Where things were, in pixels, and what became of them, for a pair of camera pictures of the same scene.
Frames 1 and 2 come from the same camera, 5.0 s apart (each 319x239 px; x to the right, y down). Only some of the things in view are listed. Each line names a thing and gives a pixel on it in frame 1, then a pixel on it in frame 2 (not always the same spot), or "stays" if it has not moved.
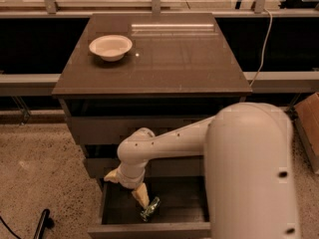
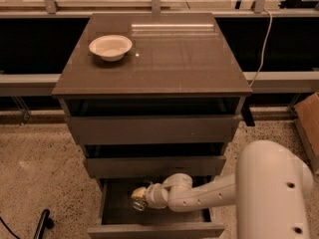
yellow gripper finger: x=114 y=175 -> x=139 y=192
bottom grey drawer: x=181 y=213 stays
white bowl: x=111 y=48 stays
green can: x=147 y=211 -> x=140 y=205
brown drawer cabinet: x=157 y=72 stays
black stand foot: x=44 y=222 stays
